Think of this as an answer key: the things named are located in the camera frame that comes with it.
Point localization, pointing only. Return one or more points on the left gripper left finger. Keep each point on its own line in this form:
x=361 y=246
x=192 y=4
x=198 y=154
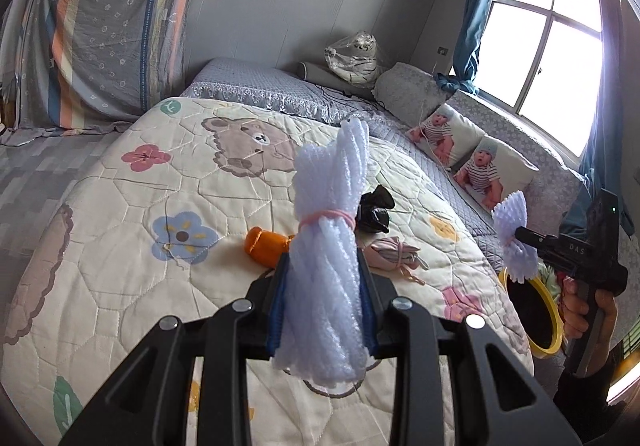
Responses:
x=187 y=381

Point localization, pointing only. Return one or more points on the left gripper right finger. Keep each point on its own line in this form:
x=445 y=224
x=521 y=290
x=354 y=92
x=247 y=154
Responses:
x=463 y=366

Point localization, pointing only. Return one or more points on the lavender foam net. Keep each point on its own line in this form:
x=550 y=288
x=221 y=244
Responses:
x=520 y=259
x=322 y=334

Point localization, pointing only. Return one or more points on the pink face mask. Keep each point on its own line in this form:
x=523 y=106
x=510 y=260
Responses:
x=393 y=254

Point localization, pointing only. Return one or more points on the orange peel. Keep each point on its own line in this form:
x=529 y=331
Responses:
x=266 y=247

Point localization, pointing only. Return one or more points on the yellow rimmed trash bin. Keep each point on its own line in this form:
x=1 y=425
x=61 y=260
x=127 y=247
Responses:
x=538 y=313

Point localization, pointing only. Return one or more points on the right hand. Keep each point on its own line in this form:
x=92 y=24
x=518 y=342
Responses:
x=574 y=311

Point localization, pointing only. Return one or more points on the right blue curtain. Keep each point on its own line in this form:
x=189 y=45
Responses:
x=601 y=162

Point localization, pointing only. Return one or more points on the blue curtain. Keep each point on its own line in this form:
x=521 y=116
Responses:
x=601 y=162
x=466 y=58

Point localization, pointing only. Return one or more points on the right baby print pillow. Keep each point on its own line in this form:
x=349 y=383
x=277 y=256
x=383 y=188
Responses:
x=494 y=171

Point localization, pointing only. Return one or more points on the baby print pillow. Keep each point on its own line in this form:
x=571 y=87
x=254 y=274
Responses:
x=446 y=135
x=494 y=171

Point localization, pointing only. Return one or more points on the left baby print pillow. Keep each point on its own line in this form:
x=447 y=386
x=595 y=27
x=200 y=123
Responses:
x=446 y=135

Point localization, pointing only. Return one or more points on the cartoon patterned quilt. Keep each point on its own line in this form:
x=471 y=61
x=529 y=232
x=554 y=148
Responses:
x=158 y=227

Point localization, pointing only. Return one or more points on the white tiger plush toy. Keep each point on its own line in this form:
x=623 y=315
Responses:
x=354 y=59

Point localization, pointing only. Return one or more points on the left blue curtain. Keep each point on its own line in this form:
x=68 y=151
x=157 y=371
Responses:
x=466 y=58

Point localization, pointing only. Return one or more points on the grey bolster pillow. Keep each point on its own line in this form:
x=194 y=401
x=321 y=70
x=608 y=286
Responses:
x=322 y=76

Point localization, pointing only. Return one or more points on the striped sheet covered cabinet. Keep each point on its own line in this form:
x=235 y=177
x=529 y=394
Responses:
x=88 y=66

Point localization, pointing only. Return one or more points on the window with metal frame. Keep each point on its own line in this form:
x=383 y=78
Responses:
x=541 y=60

